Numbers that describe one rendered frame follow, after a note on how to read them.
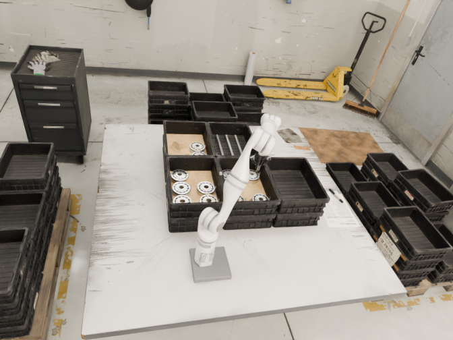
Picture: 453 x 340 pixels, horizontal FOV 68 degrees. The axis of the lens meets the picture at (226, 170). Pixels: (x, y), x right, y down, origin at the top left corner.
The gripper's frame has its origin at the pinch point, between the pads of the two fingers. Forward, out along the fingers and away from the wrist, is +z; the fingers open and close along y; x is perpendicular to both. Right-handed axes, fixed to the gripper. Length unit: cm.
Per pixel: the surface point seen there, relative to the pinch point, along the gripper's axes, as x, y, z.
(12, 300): 42, 126, 49
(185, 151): -35, 38, 15
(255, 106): -160, -52, 47
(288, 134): -75, -53, 26
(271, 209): 22.6, -4.3, 11.6
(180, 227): 22, 45, 23
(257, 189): 2.9, -2.4, 14.5
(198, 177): -8.9, 32.2, 14.7
